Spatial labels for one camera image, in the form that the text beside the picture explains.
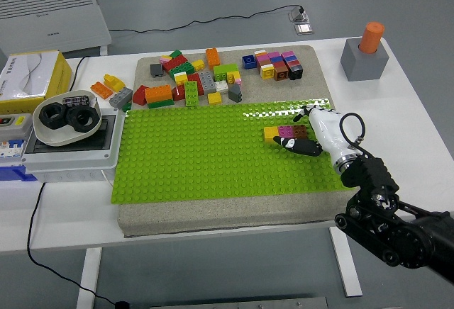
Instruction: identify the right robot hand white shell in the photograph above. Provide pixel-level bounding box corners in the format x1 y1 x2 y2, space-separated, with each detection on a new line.
272 105 360 164

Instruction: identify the brown square brick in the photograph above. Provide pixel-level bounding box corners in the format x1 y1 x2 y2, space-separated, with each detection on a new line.
292 124 311 140
273 66 290 83

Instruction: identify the green studded baseplate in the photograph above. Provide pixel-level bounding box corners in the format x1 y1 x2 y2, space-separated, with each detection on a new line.
110 97 358 206

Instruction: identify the black square brick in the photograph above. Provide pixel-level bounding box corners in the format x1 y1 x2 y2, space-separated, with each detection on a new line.
287 64 305 82

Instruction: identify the grey cube holder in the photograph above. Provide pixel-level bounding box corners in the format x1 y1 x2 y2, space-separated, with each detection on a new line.
339 37 390 82

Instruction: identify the dark grey slope brick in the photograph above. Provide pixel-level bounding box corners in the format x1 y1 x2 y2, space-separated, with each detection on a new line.
228 82 244 103

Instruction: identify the orange cylinder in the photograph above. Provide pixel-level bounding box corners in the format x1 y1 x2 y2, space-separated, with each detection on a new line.
358 21 385 54

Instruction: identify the silver floor socket plate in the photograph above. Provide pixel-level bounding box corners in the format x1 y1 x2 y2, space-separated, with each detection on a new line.
295 22 316 36

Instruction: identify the silver floor socket open lid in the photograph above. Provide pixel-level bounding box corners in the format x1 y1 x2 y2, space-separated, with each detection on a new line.
287 6 311 24

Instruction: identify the lime green brick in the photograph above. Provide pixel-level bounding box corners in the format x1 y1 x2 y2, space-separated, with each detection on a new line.
212 63 240 83

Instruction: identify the grey-brown foam mat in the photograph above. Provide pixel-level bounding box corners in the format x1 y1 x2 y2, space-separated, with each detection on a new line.
116 45 367 238

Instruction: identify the light grey brick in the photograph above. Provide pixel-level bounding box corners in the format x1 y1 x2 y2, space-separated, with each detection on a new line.
198 69 217 94
108 87 134 108

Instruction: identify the white table leg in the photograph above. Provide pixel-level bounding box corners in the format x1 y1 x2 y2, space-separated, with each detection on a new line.
75 247 104 309
328 225 364 298

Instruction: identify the orange tall brick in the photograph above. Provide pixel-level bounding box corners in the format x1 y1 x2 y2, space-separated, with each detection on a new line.
205 47 221 70

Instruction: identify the lime green long plate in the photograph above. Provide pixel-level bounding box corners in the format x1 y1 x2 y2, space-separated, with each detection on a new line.
184 80 201 108

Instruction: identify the green long brick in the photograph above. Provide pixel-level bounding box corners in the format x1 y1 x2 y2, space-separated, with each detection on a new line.
168 62 196 80

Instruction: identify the red large brick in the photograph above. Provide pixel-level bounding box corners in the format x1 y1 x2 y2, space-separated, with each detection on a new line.
162 55 189 74

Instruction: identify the dark green flat brick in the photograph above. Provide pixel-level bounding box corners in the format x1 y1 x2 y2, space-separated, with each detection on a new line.
148 99 175 110

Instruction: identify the orange long brick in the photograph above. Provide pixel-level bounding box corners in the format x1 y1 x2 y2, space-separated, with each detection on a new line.
144 84 174 104

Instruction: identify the red roof brick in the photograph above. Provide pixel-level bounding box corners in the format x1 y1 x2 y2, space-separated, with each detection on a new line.
132 84 150 106

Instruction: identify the yellow shaped brick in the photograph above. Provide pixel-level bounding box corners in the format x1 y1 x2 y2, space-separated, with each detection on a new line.
103 74 126 93

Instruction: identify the orange flat brick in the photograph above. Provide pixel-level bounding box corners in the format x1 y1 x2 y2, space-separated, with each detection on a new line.
90 81 114 101

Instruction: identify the black hex nut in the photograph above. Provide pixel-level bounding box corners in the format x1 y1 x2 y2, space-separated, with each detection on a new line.
38 102 68 130
65 106 99 133

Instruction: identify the black terminal block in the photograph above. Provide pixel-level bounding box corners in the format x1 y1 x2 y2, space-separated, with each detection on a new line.
62 94 90 108

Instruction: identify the grey junction box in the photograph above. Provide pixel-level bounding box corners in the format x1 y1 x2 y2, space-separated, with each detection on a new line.
21 107 126 184

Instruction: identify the white plastic bowl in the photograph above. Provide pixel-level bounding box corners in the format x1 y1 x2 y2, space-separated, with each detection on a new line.
32 89 104 147

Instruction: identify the white panel heater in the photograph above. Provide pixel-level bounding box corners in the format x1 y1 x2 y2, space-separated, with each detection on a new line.
0 0 113 58

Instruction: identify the yellow tissue box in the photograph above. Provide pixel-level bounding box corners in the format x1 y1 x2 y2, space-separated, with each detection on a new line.
0 50 74 115

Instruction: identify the grey push-button box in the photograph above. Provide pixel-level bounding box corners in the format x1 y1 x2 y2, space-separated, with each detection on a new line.
0 113 34 142

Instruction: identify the blue plastic bin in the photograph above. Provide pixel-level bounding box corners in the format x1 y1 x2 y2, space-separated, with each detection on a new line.
0 164 38 184

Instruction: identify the white circuit breaker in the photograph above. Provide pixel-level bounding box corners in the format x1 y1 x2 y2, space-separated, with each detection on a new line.
0 137 28 159

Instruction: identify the black cable with plug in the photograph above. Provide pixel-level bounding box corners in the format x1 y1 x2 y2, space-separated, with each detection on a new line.
26 55 131 309

